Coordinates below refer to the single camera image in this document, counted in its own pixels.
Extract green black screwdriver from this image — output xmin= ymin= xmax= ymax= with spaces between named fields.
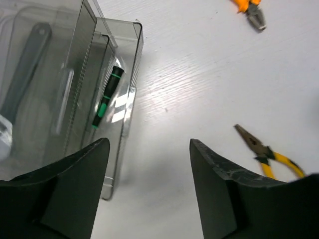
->
xmin=92 ymin=66 xmax=124 ymax=128

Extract black adjustable wrench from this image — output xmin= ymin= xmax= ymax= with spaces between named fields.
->
xmin=0 ymin=22 xmax=52 ymax=161

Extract orange handled combination pliers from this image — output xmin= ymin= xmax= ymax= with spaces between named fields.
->
xmin=232 ymin=0 xmax=267 ymax=32

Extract smoked plastic drawer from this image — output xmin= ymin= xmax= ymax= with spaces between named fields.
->
xmin=81 ymin=18 xmax=144 ymax=201

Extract yellow pliers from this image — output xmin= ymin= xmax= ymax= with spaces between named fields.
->
xmin=234 ymin=124 xmax=306 ymax=180

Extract clear plastic drawer cabinet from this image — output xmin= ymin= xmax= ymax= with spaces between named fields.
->
xmin=0 ymin=0 xmax=145 ymax=201

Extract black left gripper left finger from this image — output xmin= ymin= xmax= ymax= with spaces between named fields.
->
xmin=0 ymin=138 xmax=110 ymax=239

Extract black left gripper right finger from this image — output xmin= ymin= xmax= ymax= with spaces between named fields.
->
xmin=189 ymin=139 xmax=319 ymax=239

